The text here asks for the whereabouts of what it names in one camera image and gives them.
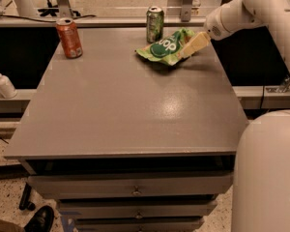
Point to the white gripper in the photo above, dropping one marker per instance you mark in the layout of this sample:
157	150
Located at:
215	25

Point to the green rice chip bag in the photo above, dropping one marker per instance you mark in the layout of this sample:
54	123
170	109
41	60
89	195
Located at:
168	49

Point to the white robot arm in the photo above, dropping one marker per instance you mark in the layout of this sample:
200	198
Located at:
261	186

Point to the green soda can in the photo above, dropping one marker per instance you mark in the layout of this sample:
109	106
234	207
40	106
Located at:
154	24

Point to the orange soda can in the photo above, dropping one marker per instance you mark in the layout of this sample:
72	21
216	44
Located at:
68	34

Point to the grey drawer cabinet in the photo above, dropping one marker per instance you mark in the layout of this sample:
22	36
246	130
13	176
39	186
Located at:
126	145

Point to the black office chair base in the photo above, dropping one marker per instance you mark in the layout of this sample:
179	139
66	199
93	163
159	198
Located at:
52	10

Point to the white pump bottle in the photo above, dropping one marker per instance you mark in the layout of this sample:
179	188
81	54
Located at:
7	89

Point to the black shoe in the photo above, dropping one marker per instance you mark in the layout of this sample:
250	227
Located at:
41	221

